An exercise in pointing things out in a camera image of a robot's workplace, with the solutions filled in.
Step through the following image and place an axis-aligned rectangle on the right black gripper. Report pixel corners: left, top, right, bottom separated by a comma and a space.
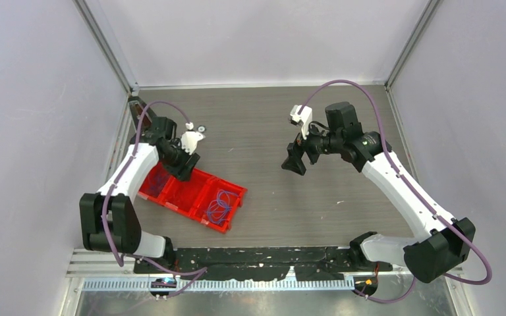
282, 117, 343, 175

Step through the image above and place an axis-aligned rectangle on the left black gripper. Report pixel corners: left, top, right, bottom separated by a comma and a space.
160, 140, 199, 182

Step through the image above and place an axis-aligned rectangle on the dark purple thin cable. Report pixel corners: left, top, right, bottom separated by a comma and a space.
148, 170, 173, 195

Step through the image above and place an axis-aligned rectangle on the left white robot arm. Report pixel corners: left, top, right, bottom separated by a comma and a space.
79, 117, 206, 273

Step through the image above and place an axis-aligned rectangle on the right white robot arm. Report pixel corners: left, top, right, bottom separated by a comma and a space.
281, 101, 476, 283

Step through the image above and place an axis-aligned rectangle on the red three-compartment bin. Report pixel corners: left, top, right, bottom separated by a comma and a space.
138, 164, 248, 234

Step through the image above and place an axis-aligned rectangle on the black wedge stand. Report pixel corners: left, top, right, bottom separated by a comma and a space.
127, 96, 155, 130

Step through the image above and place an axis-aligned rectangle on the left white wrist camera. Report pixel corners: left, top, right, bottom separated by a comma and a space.
181, 122, 206, 155

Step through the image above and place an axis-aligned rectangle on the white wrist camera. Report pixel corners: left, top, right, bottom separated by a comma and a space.
181, 122, 206, 155
289, 105, 312, 140

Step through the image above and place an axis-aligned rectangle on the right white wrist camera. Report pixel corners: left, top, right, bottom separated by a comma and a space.
289, 105, 312, 140

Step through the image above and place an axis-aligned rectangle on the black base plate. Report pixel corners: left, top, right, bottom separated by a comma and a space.
153, 246, 393, 281

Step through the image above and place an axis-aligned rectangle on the slotted cable duct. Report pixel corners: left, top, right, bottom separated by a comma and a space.
82, 276, 354, 292

